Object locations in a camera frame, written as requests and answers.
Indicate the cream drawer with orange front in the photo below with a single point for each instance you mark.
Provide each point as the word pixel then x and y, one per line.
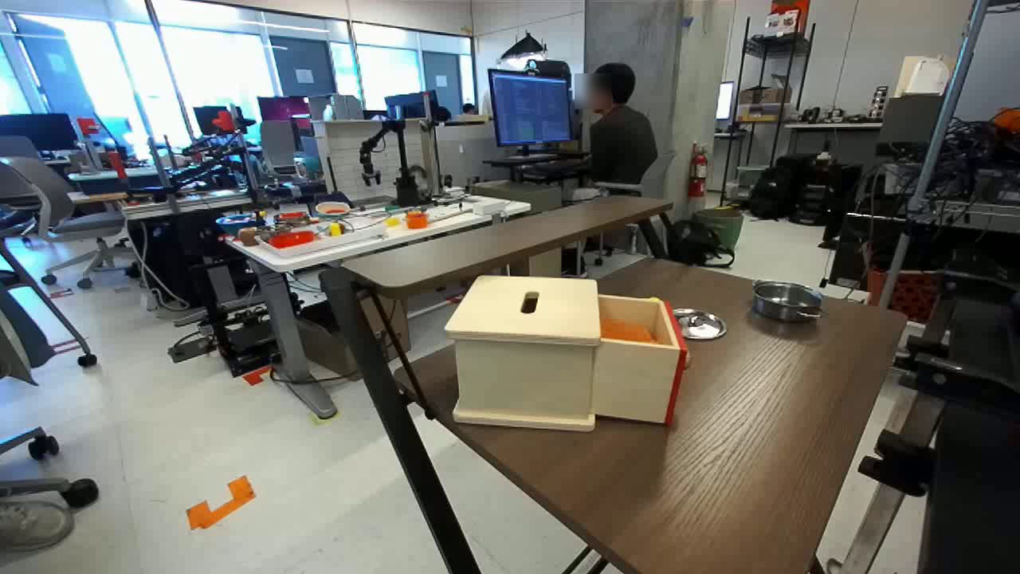
pixel 635 370

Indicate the small black robot arm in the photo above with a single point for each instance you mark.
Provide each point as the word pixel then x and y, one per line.
pixel 403 162

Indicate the cream wooden drawer cabinet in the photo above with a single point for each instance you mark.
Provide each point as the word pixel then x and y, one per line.
pixel 528 362

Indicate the white table with toys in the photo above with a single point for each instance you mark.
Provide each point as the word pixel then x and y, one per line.
pixel 362 237

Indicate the computer monitor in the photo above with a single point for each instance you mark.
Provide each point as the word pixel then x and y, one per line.
pixel 532 110

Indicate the person in dark shirt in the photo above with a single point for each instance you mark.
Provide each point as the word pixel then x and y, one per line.
pixel 621 138

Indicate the silver pot lid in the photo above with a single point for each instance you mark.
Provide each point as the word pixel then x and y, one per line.
pixel 703 324

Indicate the red fire extinguisher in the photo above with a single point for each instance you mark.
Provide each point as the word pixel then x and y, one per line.
pixel 697 177

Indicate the green bin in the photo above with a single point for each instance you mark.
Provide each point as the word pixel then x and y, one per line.
pixel 723 228

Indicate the small steel pot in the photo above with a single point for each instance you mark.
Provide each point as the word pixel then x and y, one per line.
pixel 788 302

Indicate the metal storage shelf rack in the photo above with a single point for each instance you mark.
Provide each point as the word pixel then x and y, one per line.
pixel 772 105

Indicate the orange floor marker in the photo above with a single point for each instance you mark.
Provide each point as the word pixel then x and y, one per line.
pixel 219 508

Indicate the grey office chair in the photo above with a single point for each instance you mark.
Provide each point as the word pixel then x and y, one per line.
pixel 50 203

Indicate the rolling office chair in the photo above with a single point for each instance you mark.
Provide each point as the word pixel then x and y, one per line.
pixel 32 497

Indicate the grey camera stand pole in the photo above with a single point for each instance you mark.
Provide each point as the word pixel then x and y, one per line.
pixel 935 148

